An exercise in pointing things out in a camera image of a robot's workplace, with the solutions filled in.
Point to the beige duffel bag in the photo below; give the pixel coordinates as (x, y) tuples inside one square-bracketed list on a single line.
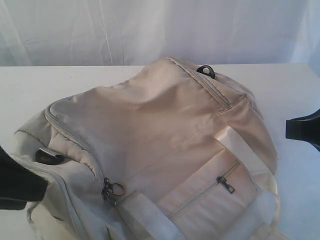
[(177, 152)]

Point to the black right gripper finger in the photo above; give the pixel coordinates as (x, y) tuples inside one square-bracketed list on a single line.
[(305, 128)]

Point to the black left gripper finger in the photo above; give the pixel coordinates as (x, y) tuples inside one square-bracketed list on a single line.
[(18, 185)]

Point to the white backdrop curtain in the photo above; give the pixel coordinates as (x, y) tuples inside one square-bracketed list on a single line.
[(137, 32)]

